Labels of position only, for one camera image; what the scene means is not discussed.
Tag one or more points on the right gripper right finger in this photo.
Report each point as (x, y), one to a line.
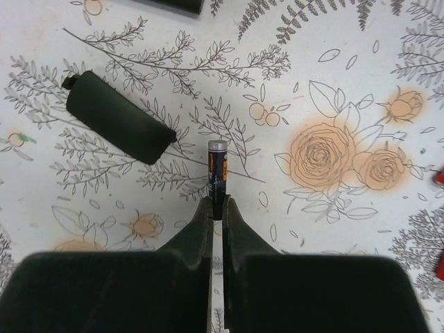
(268, 291)

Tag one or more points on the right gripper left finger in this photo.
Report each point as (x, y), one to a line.
(167, 290)

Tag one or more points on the black battery cover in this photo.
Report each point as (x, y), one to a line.
(116, 119)

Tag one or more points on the small slim black remote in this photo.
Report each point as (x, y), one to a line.
(188, 6)

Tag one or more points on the red yellow aaa battery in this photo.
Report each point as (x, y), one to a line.
(440, 269)
(438, 178)

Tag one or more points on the floral table mat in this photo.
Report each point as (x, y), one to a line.
(332, 111)

